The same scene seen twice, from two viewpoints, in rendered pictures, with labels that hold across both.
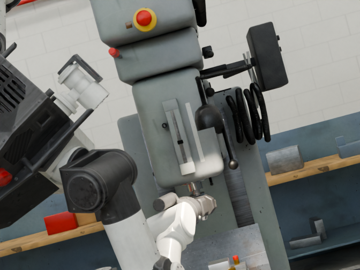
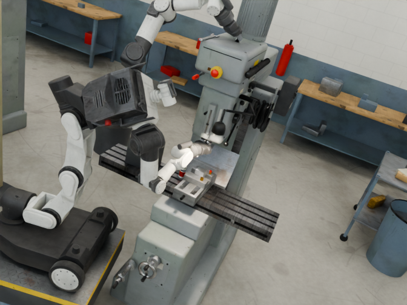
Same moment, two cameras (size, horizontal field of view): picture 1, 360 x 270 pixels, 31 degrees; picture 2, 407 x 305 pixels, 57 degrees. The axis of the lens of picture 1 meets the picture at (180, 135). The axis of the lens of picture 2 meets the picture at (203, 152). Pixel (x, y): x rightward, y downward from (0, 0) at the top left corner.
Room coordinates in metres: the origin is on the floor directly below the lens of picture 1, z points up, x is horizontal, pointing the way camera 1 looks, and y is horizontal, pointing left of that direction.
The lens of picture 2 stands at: (-0.13, -0.40, 2.28)
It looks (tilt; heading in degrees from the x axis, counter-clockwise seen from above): 28 degrees down; 11
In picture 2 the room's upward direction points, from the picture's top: 16 degrees clockwise
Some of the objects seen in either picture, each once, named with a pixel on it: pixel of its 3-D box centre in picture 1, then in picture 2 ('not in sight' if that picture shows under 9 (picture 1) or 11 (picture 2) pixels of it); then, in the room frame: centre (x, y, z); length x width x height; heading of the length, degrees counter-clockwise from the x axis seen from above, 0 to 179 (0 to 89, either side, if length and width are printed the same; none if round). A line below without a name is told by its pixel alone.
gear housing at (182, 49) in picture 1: (162, 59); (228, 77); (1.95, -0.01, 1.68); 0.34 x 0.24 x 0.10; 177
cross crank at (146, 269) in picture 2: not in sight; (150, 266); (1.41, 0.02, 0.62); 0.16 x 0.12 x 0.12; 177
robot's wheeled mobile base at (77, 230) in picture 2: not in sight; (51, 223); (1.42, 0.71, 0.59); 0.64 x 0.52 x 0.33; 100
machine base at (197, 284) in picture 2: not in sight; (183, 253); (2.16, -0.02, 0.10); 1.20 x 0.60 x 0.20; 177
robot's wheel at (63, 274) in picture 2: not in sight; (66, 276); (1.20, 0.43, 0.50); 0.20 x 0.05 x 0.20; 100
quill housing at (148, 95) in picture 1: (179, 127); (217, 111); (1.92, 0.00, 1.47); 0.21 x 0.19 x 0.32; 87
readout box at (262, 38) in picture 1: (268, 58); (287, 95); (2.19, -0.35, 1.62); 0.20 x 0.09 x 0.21; 177
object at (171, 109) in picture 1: (179, 136); (209, 120); (1.80, 0.00, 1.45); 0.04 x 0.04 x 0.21; 87
